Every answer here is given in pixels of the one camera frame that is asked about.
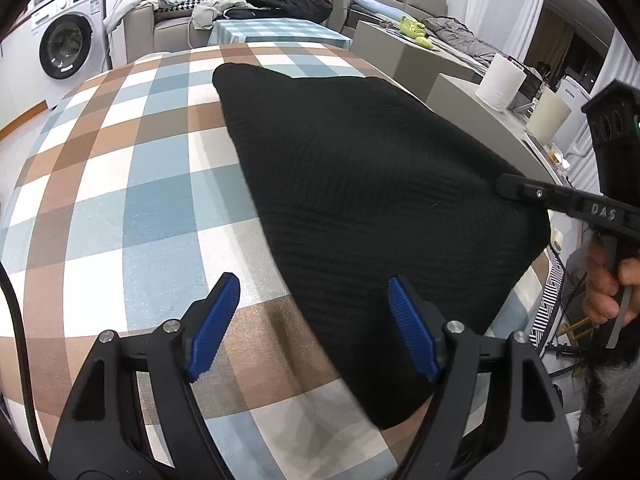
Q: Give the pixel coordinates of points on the beige sofa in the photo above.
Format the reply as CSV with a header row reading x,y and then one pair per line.
x,y
170,35

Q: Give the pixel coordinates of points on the houndstooth cushion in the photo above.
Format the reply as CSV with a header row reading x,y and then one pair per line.
x,y
175,6

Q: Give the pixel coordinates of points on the person's right hand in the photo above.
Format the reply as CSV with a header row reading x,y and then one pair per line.
x,y
631,277

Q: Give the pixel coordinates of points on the black white striped cloth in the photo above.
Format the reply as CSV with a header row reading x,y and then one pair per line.
x,y
547,305

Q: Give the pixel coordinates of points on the brown blue checked tablecloth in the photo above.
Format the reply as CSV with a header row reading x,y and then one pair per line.
x,y
125,185

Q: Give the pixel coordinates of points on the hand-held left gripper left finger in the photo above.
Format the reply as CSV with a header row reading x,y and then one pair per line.
x,y
215,325

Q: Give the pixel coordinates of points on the person's right forearm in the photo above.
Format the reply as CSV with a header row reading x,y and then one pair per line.
x,y
607,410

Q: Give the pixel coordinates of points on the beige low table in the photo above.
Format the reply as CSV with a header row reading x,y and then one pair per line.
x,y
460,105

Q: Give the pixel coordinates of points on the green toy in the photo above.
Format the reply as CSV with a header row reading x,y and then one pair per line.
x,y
412,30

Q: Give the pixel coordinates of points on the grey garment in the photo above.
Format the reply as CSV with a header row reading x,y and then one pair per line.
x,y
215,10

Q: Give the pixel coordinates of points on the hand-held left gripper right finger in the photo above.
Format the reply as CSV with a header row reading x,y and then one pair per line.
x,y
412,330

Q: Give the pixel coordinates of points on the blue pillow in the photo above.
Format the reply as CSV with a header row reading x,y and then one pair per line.
x,y
375,5

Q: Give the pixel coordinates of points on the black knit sweater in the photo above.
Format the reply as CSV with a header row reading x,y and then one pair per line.
x,y
375,200

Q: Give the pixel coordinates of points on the teal checked tablecloth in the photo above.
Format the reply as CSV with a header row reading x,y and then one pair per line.
x,y
270,30

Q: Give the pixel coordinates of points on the cream paper roll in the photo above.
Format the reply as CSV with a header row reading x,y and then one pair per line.
x,y
547,115

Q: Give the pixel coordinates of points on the white curtain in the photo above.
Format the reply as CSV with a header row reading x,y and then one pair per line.
x,y
537,5

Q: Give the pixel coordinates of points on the white paper towel roll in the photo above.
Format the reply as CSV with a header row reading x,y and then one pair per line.
x,y
500,82

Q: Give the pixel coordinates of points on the grey padded jacket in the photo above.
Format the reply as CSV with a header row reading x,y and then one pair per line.
x,y
460,37

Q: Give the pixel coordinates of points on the white washing machine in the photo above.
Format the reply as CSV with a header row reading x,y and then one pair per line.
x,y
65,45

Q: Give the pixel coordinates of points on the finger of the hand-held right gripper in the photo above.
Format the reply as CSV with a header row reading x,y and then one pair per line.
x,y
525,191

